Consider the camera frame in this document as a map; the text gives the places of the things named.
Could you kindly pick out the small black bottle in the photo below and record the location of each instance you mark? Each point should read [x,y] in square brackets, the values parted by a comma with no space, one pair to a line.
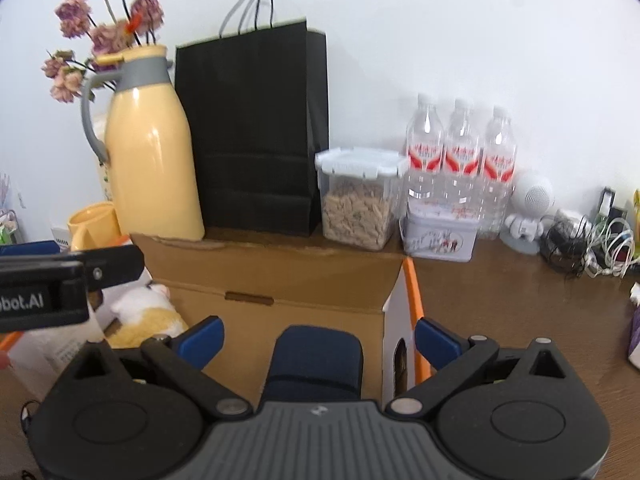
[607,205]

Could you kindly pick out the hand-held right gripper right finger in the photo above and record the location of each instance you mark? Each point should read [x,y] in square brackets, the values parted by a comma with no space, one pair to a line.
[436,342]

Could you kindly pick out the white milk carton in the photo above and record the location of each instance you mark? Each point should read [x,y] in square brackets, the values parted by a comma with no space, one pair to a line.
[104,182]

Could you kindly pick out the yellow mug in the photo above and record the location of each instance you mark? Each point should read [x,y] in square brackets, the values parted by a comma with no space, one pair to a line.
[92,225]

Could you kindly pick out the clear water bottle red label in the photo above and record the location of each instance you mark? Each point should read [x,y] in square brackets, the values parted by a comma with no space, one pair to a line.
[424,160]
[461,160]
[497,175]

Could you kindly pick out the dried pink flowers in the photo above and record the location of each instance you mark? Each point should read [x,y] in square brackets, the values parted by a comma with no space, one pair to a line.
[105,37]

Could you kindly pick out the yellow white plush toy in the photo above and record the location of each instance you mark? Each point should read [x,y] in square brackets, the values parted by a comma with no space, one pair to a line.
[145,317]

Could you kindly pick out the white robot figurine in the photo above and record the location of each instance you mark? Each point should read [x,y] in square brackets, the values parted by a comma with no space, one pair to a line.
[532,197]

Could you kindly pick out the orange cardboard box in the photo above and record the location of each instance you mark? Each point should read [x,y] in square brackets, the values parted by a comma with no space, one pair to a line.
[310,270]

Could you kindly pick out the clear seed container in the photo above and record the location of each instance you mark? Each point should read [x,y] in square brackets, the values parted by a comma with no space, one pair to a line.
[357,210]

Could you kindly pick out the dark blue pouch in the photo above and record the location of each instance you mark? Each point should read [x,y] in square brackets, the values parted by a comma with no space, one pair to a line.
[315,360]

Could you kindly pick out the black paper bag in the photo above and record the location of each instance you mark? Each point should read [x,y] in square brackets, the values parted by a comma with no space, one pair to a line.
[250,125]

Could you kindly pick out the white printed tin box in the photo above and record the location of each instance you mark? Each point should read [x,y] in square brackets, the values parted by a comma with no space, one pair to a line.
[437,237]

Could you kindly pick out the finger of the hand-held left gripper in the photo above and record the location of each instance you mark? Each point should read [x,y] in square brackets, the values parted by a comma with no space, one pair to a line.
[117,265]
[30,248]

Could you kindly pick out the person's left hand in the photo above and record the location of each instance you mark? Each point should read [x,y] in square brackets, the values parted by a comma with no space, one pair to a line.
[3,360]

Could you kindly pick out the yellow thermos jug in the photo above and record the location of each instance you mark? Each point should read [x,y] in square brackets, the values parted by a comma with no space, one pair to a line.
[150,160]

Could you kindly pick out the purple tissue pack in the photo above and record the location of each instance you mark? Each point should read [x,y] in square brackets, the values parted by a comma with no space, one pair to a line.
[635,335]

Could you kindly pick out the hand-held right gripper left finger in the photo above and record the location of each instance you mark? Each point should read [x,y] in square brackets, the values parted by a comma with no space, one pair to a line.
[202,341]

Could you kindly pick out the yellow snack packet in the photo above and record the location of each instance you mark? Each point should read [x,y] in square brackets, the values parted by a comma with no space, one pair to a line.
[636,210]

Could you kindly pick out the white printed package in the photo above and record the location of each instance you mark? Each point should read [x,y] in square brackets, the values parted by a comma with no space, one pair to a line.
[61,238]

